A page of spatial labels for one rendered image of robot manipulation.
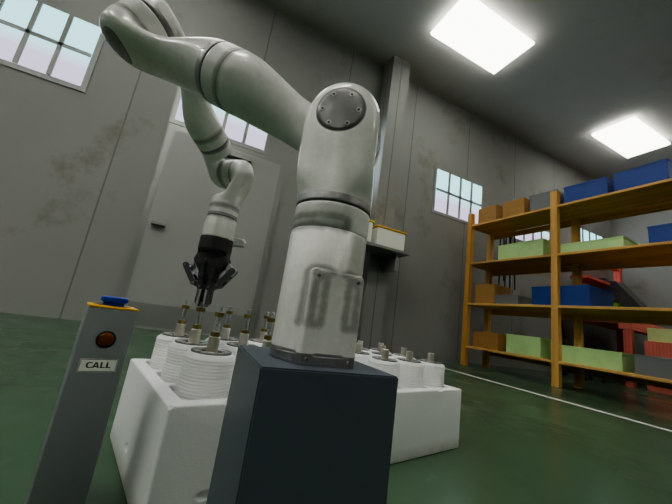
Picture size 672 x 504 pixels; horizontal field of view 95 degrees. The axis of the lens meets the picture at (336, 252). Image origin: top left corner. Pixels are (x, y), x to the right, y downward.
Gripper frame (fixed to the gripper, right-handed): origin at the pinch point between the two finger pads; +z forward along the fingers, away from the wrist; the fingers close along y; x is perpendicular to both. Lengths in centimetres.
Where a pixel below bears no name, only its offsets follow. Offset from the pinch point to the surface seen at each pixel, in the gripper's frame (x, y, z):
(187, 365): -12.6, 6.2, 12.2
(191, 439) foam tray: -16.0, 11.3, 22.4
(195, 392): -13.0, 8.9, 16.3
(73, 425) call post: -20.4, -5.3, 21.6
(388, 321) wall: 367, 82, -8
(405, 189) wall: 369, 88, -206
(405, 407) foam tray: 25, 52, 21
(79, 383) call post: -21.0, -5.9, 15.6
